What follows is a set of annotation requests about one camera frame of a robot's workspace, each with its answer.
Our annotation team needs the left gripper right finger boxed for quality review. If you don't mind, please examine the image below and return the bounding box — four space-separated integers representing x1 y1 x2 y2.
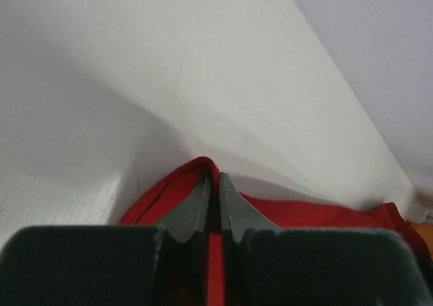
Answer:
219 173 432 305

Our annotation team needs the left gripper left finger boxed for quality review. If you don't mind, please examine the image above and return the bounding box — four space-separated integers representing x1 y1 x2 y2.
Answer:
1 174 211 305

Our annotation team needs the red t-shirt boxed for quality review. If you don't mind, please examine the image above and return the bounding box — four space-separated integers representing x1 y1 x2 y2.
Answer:
119 156 432 305

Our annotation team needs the orange plastic basket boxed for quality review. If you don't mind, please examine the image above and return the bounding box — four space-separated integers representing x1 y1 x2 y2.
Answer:
409 221 433 253

